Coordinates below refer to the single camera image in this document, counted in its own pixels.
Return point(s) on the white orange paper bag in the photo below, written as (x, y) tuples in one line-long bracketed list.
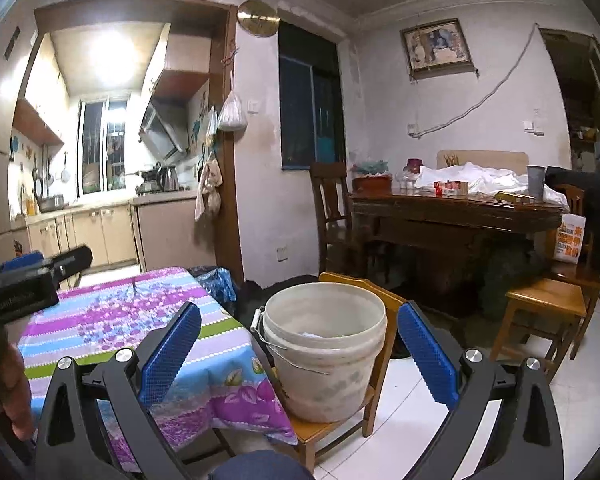
[(570, 240)]

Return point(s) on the beige kitchen base cabinets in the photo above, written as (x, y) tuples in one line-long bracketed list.
[(110, 232)]

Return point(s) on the wall cabinet beside refrigerator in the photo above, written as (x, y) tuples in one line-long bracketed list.
[(40, 95)]

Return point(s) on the steel kettle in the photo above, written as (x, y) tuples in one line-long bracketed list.
[(166, 179)]

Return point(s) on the white cloth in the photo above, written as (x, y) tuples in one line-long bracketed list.
[(490, 182)]

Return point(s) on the dark wooden dining table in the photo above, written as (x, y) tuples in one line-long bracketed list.
[(455, 220)]

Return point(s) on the black jacket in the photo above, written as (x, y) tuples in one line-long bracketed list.
[(580, 190)]

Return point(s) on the white plastic bucket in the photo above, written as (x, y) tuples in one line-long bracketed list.
[(325, 375)]

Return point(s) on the person's left hand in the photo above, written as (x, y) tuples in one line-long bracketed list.
[(22, 400)]

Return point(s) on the black wok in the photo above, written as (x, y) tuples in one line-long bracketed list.
[(150, 174)]

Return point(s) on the blue trash bag bin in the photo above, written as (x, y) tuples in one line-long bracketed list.
[(215, 285)]

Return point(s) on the kitchen window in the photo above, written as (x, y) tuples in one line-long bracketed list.
[(102, 145)]

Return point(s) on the person's knee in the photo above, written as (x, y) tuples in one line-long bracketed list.
[(265, 467)]

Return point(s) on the red white small box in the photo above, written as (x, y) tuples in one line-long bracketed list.
[(450, 188)]

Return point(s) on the hanging metal strainer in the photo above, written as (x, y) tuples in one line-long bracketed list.
[(65, 175)]

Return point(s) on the white light switch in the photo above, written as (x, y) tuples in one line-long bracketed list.
[(253, 105)]

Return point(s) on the framed wall picture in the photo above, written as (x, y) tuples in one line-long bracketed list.
[(437, 47)]

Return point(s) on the dark green sack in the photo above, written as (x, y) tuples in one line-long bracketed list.
[(515, 280)]

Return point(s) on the yellow wooden chair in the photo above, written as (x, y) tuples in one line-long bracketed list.
[(330, 435), (545, 300)]

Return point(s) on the kitchen ceiling light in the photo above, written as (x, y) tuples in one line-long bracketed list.
[(112, 60)]

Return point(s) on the dark interior window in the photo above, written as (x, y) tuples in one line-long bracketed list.
[(312, 110)]

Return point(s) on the red lid jar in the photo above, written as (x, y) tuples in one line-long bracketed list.
[(414, 167)]

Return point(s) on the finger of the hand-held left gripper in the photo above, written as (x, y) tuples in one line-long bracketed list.
[(72, 259), (22, 262)]

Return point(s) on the steel range hood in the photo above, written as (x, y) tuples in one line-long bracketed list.
[(162, 132)]

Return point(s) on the hanging white plastic bag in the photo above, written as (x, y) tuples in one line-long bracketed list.
[(232, 116)]

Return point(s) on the dark wooden chair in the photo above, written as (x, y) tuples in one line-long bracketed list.
[(335, 210)]

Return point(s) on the wall cabinet above range hood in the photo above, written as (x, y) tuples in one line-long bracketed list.
[(185, 65)]

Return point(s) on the black floor cloth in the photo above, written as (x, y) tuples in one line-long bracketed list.
[(280, 284)]

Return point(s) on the beige wooden board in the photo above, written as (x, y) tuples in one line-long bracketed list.
[(480, 159)]

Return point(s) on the white wall outlet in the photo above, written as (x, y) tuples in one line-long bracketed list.
[(281, 253)]

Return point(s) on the hanging beige cloth bags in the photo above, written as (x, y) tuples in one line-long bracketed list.
[(209, 190)]

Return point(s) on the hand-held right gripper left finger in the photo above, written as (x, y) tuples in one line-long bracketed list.
[(172, 355)]

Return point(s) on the round gold wall clock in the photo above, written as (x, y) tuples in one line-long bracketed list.
[(258, 18)]

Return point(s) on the gas stove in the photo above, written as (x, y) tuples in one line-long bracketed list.
[(147, 189)]

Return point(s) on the grey cup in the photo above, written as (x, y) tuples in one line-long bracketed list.
[(536, 180)]

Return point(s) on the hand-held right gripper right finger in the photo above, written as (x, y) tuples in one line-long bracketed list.
[(427, 355)]

